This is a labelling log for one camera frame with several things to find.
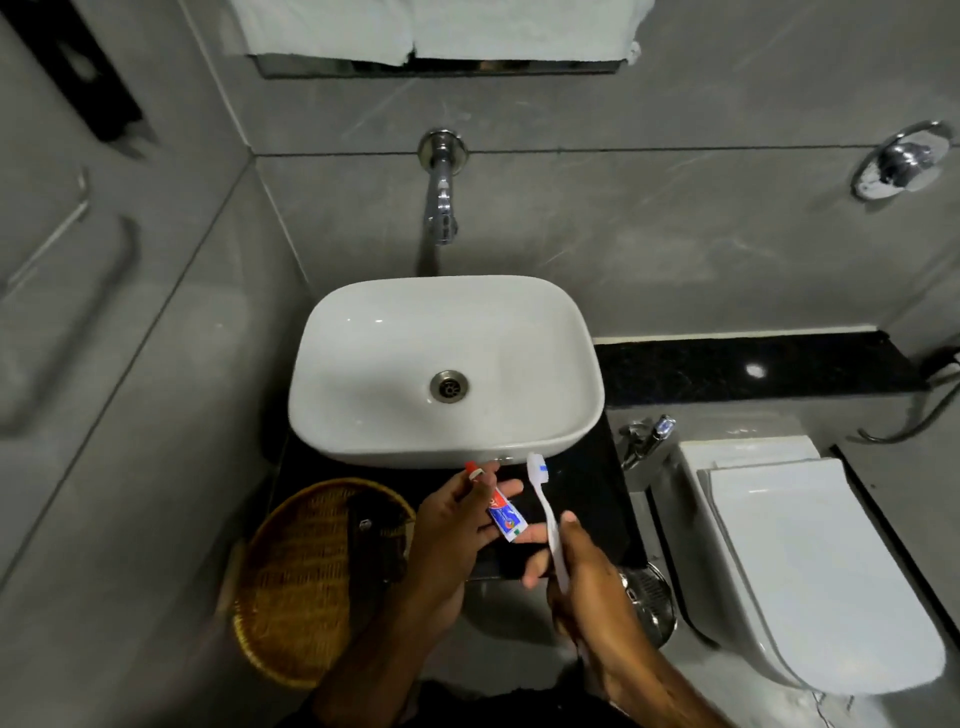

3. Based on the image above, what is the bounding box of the white folded towel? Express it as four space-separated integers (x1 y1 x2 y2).
411 0 643 66
228 0 415 67

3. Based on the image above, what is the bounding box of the steel waste bin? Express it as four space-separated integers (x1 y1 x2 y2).
618 562 678 651

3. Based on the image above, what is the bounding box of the white toilet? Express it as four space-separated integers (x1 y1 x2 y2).
648 435 948 695

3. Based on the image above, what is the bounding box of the person's left hand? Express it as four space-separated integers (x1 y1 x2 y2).
405 461 556 631

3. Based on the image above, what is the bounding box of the white toilet lid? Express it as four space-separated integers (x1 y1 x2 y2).
697 457 948 695

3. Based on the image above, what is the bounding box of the chrome spray faucet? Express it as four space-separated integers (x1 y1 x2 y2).
618 414 678 493

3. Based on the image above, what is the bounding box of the person's left forearm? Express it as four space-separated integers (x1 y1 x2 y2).
309 596 460 728

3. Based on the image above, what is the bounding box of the black wall holder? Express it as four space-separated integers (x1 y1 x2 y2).
0 0 148 145

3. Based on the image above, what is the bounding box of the person's black clothing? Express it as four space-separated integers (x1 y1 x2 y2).
281 677 624 728

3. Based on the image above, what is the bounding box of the person's right hand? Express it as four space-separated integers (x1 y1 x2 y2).
546 511 648 681

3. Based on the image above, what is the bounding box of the metal towel shelf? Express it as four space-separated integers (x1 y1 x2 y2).
255 51 625 79

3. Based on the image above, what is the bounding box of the person's right forearm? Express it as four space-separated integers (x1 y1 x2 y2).
588 637 732 728

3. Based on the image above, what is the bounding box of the black pouch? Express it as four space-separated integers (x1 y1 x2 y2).
350 491 411 587

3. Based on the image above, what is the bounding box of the white toothbrush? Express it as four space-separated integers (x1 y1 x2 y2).
526 452 573 595

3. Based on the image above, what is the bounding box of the chrome wall flush knob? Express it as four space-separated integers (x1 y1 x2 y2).
850 120 954 202

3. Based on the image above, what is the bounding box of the chrome wall faucet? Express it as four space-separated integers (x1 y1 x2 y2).
417 129 471 247

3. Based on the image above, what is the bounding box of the small red-capped toothpaste tube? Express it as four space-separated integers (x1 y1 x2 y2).
465 461 531 543

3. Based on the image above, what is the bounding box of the grey spray hose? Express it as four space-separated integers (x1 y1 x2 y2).
858 351 960 445

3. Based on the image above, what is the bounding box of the round wicker basket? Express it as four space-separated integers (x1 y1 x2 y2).
230 478 418 690

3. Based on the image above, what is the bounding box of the chrome sink drain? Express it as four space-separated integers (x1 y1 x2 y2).
429 369 471 405

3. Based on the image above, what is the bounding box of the white ceramic sink basin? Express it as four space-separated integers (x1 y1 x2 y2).
288 275 606 470

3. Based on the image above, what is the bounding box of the chrome towel bar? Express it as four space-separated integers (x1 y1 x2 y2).
0 169 92 300

